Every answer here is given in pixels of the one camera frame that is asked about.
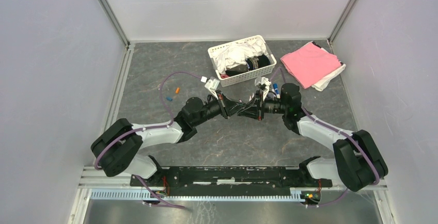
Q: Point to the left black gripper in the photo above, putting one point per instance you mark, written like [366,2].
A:
[227,106]

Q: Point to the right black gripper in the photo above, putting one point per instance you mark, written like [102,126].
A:
[252,109]

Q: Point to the white pen blue ends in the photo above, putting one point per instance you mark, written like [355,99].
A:
[276,91]

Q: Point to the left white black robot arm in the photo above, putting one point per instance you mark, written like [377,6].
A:
[117,149]

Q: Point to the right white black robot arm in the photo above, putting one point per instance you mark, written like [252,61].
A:
[357,160]

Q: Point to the white plastic basket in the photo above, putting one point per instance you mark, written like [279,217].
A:
[226,81]

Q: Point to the black cloth in basket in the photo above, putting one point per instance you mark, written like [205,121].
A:
[251,64]

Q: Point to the white cloth in basket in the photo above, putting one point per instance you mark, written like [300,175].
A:
[236,54]

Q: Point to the pink folded cloth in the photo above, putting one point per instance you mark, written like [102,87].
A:
[297,64]

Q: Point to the white cloth under pink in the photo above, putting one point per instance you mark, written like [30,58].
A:
[324,66]

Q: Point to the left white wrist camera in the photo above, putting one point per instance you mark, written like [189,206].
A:
[211,84]

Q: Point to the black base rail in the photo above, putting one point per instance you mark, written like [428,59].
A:
[237,181]

